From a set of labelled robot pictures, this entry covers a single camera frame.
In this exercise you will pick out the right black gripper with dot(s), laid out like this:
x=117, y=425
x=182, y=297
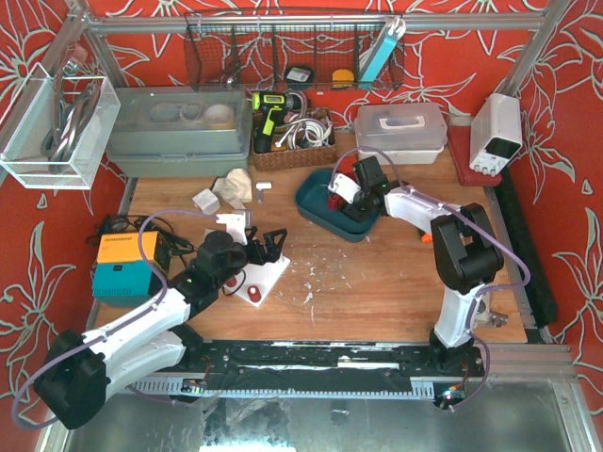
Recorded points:
x=354, y=207

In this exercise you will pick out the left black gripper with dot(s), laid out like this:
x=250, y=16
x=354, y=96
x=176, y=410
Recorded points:
x=257, y=248

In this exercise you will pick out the white peg base plate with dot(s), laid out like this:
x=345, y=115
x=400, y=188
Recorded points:
x=265, y=277

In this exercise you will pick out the beige work glove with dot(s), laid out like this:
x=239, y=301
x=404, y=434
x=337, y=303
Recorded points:
x=235, y=188

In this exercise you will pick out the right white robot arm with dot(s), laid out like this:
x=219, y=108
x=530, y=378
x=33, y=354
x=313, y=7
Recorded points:
x=465, y=261

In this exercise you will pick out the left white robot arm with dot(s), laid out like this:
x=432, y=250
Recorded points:
x=82, y=371

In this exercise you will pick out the red cube block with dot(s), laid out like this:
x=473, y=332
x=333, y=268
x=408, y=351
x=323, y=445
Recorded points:
x=346, y=166

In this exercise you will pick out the woven wicker basket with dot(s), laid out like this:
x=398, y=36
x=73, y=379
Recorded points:
x=302, y=141

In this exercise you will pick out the red mat under supply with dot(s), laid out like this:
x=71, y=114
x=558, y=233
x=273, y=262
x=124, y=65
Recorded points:
x=459, y=146

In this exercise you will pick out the grey plastic storage box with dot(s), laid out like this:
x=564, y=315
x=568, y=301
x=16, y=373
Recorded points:
x=165, y=132

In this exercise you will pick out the orange electronic box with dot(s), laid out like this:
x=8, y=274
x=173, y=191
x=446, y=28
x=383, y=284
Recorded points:
x=124, y=247

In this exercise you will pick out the black round tape case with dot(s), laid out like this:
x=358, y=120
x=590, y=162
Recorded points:
x=299, y=77

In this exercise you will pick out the white power supply unit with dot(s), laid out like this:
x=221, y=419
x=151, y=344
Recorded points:
x=495, y=134

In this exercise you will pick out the teal electronic box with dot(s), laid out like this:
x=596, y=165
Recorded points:
x=125, y=285

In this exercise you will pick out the teal white book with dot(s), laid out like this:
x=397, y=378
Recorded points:
x=374, y=58

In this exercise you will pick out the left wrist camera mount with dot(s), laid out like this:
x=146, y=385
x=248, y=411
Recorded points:
x=236, y=224

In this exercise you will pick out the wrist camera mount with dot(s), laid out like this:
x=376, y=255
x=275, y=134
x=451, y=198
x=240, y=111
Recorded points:
x=236, y=224
x=344, y=187

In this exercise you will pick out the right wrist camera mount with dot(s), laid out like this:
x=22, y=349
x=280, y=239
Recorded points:
x=344, y=187

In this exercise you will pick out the small white metal bracket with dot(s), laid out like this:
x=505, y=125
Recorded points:
x=261, y=187

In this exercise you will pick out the white plastic handled case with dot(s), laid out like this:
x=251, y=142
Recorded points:
x=410, y=134

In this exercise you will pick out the green black cordless drill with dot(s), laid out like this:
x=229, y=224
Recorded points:
x=273, y=107

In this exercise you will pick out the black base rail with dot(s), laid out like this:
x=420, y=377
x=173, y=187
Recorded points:
x=300, y=369

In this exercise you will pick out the clear acrylic wall bin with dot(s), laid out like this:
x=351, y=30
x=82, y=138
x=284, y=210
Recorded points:
x=56, y=140

